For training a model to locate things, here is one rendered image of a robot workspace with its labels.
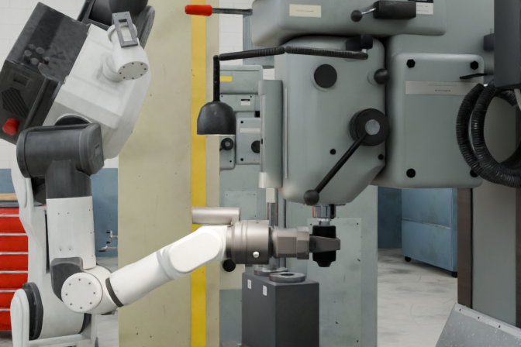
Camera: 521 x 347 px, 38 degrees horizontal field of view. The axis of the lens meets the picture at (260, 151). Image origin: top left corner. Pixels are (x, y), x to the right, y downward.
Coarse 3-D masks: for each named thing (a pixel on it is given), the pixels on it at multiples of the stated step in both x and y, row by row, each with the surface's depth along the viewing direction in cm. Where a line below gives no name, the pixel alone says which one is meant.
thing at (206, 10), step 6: (186, 6) 154; (192, 6) 153; (198, 6) 154; (204, 6) 154; (210, 6) 154; (186, 12) 154; (192, 12) 154; (198, 12) 154; (204, 12) 154; (210, 12) 154; (216, 12) 155; (222, 12) 155; (228, 12) 156; (234, 12) 156; (240, 12) 156; (246, 12) 156; (252, 12) 156
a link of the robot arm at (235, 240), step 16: (192, 208) 150; (208, 208) 150; (224, 208) 150; (192, 224) 151; (208, 224) 150; (224, 224) 150; (240, 224) 148; (224, 240) 147; (240, 240) 146; (224, 256) 148; (240, 256) 147
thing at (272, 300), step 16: (256, 272) 195; (272, 272) 193; (288, 272) 192; (256, 288) 191; (272, 288) 182; (288, 288) 182; (304, 288) 183; (256, 304) 191; (272, 304) 182; (288, 304) 182; (304, 304) 183; (256, 320) 191; (272, 320) 182; (288, 320) 182; (304, 320) 183; (256, 336) 191; (272, 336) 182; (288, 336) 182; (304, 336) 183
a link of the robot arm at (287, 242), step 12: (252, 228) 147; (264, 228) 147; (276, 228) 149; (288, 228) 152; (300, 228) 150; (252, 240) 146; (264, 240) 146; (276, 240) 147; (288, 240) 146; (300, 240) 144; (252, 252) 146; (264, 252) 146; (276, 252) 148; (288, 252) 146; (300, 252) 144; (252, 264) 150; (264, 264) 149
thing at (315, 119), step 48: (336, 48) 141; (384, 48) 144; (288, 96) 143; (336, 96) 141; (384, 96) 144; (288, 144) 143; (336, 144) 141; (384, 144) 144; (288, 192) 144; (336, 192) 143
